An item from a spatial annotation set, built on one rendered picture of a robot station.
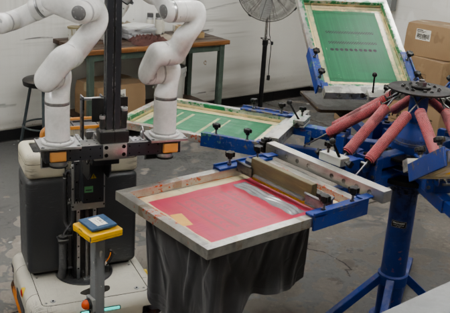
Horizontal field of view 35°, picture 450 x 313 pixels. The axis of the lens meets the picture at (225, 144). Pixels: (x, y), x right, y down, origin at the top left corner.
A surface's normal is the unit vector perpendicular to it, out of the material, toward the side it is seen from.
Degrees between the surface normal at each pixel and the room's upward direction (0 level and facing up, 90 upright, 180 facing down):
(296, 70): 90
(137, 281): 0
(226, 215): 0
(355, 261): 0
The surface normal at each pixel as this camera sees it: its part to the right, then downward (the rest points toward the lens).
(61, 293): 0.06, -0.95
